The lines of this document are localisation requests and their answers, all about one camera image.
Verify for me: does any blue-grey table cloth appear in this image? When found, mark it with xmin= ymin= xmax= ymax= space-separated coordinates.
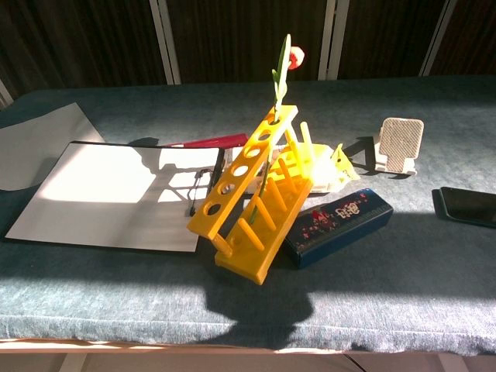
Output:
xmin=0 ymin=75 xmax=496 ymax=357

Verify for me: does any dark blue printed box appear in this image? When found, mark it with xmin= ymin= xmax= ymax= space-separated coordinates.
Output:
xmin=284 ymin=188 xmax=394 ymax=270

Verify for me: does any white partition strip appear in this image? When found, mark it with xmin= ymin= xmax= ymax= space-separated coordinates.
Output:
xmin=0 ymin=79 xmax=15 ymax=110
xmin=318 ymin=0 xmax=348 ymax=81
xmin=418 ymin=0 xmax=459 ymax=77
xmin=149 ymin=0 xmax=181 ymax=85

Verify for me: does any black smartphone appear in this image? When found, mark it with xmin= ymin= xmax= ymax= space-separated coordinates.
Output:
xmin=432 ymin=186 xmax=496 ymax=229

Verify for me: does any yellow test tube rack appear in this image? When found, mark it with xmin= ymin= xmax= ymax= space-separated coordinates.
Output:
xmin=186 ymin=104 xmax=314 ymax=286

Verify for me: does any artificial red tulip flower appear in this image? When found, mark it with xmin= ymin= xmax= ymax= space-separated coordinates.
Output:
xmin=247 ymin=33 xmax=306 ymax=225

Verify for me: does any black clipboard with white paper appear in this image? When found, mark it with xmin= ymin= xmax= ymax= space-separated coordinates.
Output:
xmin=3 ymin=139 xmax=226 ymax=253

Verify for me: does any white phone stand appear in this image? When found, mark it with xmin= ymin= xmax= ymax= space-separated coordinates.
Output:
xmin=374 ymin=117 xmax=425 ymax=177

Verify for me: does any loose white paper sheet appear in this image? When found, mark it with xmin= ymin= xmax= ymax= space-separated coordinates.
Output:
xmin=0 ymin=102 xmax=105 ymax=191

